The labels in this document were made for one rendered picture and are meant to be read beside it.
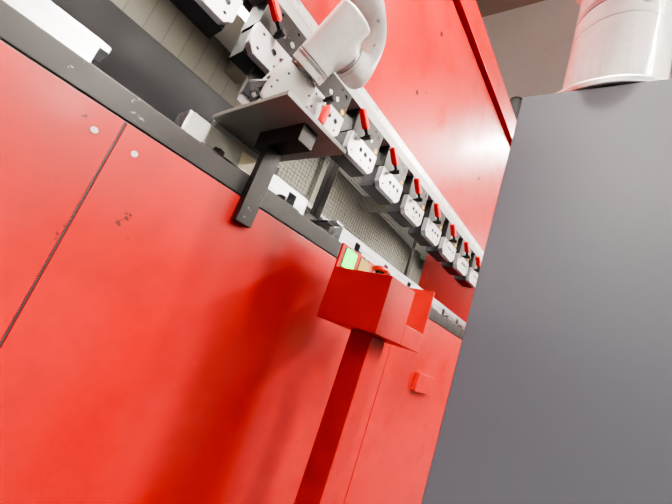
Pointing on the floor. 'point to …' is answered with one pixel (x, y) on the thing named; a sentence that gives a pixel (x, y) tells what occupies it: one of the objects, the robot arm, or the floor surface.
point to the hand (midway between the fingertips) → (257, 123)
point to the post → (324, 189)
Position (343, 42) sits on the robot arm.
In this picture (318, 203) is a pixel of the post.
